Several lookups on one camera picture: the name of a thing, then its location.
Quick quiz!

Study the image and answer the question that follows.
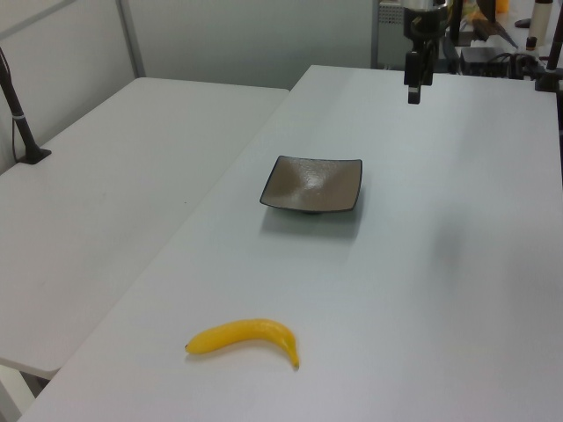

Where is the thin black stand pole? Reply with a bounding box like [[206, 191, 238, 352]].
[[448, 0, 464, 74]]

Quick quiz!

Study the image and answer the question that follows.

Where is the white side table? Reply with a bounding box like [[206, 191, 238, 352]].
[[0, 76, 291, 379]]

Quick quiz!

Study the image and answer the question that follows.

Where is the white cylinder with dark cap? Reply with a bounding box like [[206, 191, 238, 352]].
[[524, 0, 554, 53]]

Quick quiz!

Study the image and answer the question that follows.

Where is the grey perforated metal cabinet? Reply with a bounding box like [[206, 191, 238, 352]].
[[370, 0, 408, 70]]

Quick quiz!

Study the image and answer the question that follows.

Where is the black cable bundle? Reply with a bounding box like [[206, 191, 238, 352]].
[[495, 51, 547, 83]]

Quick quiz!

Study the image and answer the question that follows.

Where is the black electronics box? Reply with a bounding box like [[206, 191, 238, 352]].
[[458, 45, 508, 79]]

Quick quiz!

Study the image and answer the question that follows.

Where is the yellow banana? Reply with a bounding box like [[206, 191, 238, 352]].
[[184, 317, 302, 372]]

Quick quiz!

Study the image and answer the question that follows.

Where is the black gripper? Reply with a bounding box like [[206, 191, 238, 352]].
[[403, 7, 444, 106]]

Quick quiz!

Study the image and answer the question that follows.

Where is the square brown ceramic plate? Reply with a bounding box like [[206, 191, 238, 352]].
[[259, 154, 364, 216]]

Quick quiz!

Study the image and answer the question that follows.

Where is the grey partition frame post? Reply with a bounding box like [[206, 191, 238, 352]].
[[117, 0, 147, 79]]

